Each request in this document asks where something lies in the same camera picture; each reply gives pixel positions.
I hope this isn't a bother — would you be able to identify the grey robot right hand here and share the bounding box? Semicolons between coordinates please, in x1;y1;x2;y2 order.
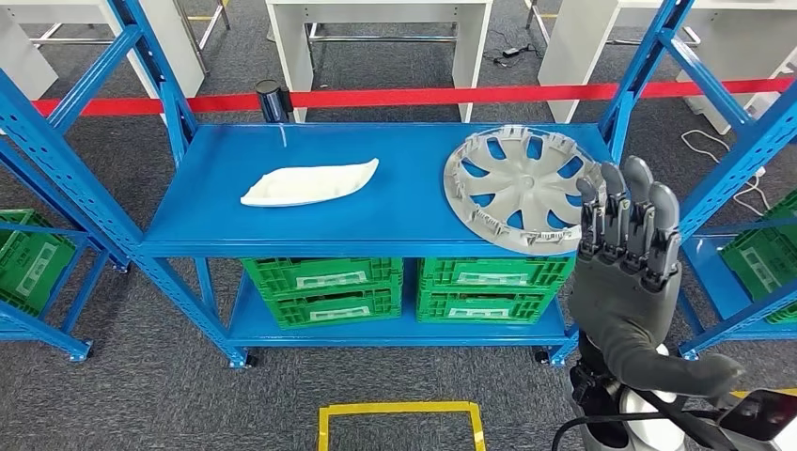
568;155;746;399

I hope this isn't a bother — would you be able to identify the grey plastic wheel hubcap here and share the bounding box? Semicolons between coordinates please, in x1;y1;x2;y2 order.
443;124;608;257

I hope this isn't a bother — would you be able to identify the blue metal shelf rack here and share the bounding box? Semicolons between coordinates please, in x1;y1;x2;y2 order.
0;143;132;364
0;0;797;369
675;217;797;363

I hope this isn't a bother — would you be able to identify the white plastic trim part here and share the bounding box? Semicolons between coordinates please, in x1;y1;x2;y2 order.
240;158;380;209

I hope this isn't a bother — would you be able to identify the red barrier belt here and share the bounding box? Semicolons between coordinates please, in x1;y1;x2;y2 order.
31;76;797;118

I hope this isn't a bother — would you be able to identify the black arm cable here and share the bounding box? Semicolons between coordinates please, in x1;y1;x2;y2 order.
551;407;724;451

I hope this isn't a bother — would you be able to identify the white power cable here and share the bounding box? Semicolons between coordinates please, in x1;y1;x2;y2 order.
680;129;774;219

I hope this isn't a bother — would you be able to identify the black power adapter with cable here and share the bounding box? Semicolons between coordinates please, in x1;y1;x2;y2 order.
492;43;543;69

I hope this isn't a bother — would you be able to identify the black barrier post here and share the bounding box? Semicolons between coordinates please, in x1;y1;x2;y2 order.
255;79;294;124

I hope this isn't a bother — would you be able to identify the chrome tube frame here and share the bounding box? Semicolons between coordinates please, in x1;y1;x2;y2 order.
174;0;231;76

